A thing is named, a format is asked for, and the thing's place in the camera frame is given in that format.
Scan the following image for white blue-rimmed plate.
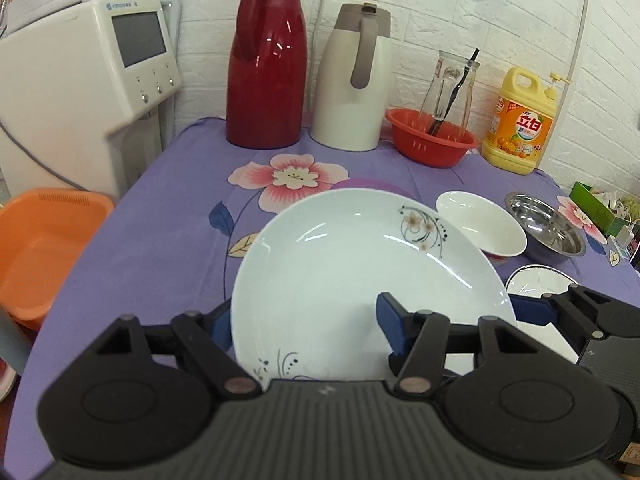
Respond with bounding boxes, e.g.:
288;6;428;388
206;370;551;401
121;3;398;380
506;264;578;364

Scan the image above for stainless steel bowl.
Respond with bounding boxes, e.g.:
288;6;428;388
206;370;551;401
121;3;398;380
504;192;586;266

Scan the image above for white red-patterned bowl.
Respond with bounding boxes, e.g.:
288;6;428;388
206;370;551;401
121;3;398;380
436;191;527;266

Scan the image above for large white floral plate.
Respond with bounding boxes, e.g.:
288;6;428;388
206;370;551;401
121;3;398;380
231;188;515;385

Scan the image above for green box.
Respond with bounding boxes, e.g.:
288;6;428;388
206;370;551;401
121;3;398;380
570;181;639;237

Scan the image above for purple floral tablecloth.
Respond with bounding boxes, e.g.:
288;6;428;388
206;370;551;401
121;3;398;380
4;118;639;479

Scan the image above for yellow detergent bottle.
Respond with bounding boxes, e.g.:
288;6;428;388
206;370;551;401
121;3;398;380
480;66;570;176

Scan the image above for red plastic colander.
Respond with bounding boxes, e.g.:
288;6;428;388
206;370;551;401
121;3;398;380
385;108;480;168

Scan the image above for grey-blue cylinder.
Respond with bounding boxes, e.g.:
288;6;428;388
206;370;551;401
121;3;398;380
0;308;32;376

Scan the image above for orange plastic basin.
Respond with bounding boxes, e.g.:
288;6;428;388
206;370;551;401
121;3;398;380
0;188;114;332

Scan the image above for white saucer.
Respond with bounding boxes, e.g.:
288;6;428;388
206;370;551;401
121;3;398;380
0;360;17;402

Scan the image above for black straw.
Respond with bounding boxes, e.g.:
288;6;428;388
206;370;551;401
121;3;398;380
426;49;480;136

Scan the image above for glass carafe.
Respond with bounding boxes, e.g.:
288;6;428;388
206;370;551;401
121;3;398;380
413;49;480;142

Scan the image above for red thermos jug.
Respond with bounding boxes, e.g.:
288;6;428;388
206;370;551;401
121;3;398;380
226;0;307;150

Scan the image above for white thermos jug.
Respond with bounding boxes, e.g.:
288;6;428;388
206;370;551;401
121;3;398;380
311;2;393;152

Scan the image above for white water dispenser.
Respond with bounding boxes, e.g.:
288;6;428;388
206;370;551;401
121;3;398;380
1;0;182;198

